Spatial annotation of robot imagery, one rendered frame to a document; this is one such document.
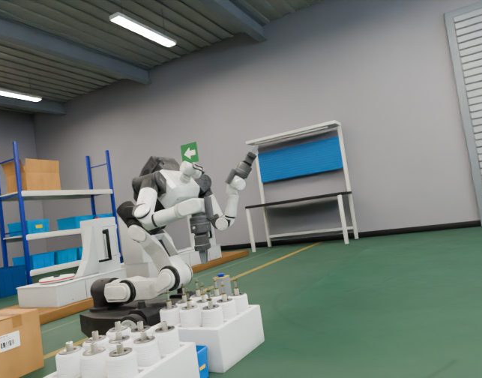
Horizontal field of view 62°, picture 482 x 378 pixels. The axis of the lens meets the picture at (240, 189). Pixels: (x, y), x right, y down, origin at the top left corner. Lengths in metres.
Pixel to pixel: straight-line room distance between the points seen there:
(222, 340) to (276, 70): 6.17
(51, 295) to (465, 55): 5.97
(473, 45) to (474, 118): 1.02
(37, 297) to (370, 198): 4.87
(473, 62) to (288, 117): 2.85
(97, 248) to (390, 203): 4.40
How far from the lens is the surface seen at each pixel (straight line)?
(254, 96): 7.58
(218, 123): 7.88
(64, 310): 3.80
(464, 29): 6.85
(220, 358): 1.82
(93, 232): 4.32
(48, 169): 7.27
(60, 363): 1.61
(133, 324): 2.29
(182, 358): 1.61
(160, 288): 2.35
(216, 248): 5.69
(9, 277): 6.30
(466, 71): 6.69
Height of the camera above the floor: 0.64
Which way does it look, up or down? 4 degrees up
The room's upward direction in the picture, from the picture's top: 8 degrees counter-clockwise
